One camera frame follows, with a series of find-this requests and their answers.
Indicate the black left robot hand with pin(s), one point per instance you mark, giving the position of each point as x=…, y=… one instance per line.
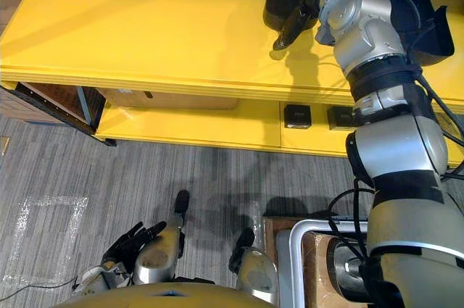
x=127, y=244

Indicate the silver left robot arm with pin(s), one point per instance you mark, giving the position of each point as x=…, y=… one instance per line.
x=95, y=277

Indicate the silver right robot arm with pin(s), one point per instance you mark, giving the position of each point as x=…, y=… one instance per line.
x=398, y=148

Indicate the brown cardboard box under shelf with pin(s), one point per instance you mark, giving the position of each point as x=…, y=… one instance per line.
x=181, y=99

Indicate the yellow metal shelf unit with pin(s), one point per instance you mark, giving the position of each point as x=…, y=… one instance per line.
x=145, y=32

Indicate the glossy robot torso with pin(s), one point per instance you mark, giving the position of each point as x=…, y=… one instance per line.
x=163, y=297

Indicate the clear tape square on floor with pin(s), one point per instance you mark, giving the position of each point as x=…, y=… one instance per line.
x=47, y=235

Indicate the silver right robot leg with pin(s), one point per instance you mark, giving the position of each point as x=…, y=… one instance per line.
x=253, y=271

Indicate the small black square box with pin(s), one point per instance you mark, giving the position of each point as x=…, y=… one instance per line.
x=340, y=118
x=298, y=116

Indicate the brown wooden board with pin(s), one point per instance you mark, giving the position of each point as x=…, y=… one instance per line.
x=54, y=96

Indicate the open cardboard box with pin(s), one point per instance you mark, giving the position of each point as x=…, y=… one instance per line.
x=319, y=271

